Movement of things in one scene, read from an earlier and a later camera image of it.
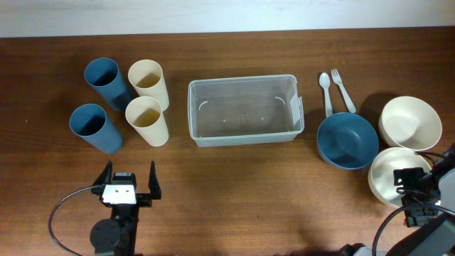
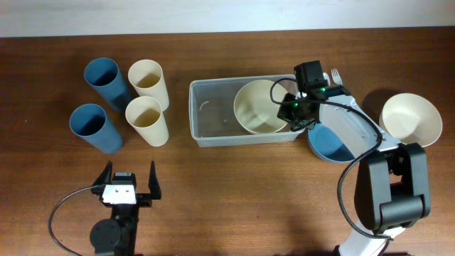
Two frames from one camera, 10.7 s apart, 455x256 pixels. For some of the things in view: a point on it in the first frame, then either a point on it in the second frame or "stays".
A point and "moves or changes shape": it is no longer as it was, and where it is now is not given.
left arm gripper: (145, 199) stays
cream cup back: (146, 76) stays
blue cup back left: (103, 75) stays
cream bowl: (381, 171) moves or changes shape
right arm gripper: (409, 176) → (284, 113)
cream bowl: (409, 123) stays
